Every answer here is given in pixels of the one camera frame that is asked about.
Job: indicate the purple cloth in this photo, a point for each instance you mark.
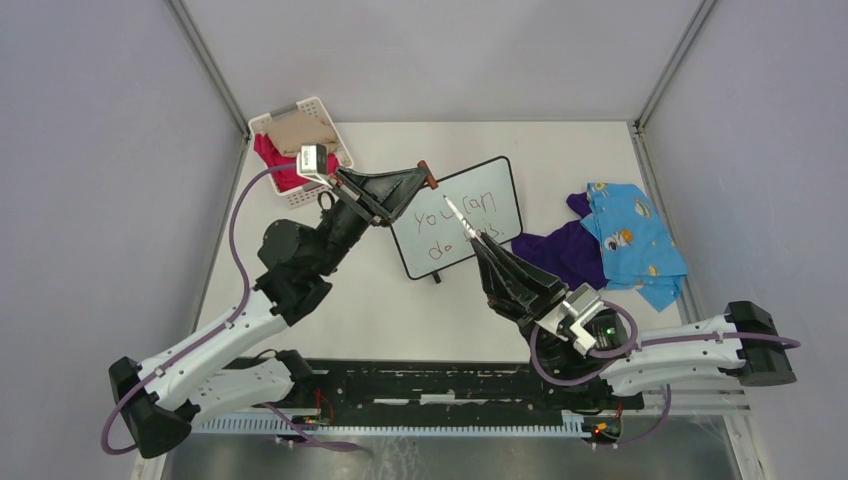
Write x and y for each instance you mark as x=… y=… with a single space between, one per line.
x=571 y=252

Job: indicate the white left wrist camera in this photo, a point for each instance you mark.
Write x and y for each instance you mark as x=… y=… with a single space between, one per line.
x=312 y=163

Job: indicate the blue patterned cloth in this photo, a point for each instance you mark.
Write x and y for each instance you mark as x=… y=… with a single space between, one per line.
x=637 y=250

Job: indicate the brown marker cap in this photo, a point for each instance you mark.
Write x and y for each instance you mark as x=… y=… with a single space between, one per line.
x=429 y=179

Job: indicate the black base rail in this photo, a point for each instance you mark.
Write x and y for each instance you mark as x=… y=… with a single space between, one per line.
x=354 y=393

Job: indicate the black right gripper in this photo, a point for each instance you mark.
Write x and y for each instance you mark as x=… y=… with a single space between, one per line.
x=506 y=298

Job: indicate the beige folded cloth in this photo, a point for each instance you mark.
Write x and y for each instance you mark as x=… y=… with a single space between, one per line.
x=290 y=132

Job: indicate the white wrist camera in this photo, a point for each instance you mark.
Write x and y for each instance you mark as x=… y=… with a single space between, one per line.
x=312 y=163
x=576 y=318

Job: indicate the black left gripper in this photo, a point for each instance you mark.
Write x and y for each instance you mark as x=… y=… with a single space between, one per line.
x=385 y=195

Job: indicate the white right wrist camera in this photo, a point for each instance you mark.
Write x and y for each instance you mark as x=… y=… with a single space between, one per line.
x=576 y=318

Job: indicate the black framed whiteboard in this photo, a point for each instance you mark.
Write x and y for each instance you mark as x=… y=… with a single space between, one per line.
x=428 y=235

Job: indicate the white whiteboard marker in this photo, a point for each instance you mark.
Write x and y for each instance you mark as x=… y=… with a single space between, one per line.
x=466 y=225

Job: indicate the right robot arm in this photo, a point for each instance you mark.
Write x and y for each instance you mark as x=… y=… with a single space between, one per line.
x=575 y=337

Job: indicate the magenta cloth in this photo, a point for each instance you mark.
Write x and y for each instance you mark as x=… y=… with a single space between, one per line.
x=288 y=179

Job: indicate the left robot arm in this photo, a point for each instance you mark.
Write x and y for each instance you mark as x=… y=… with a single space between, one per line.
x=164 y=397

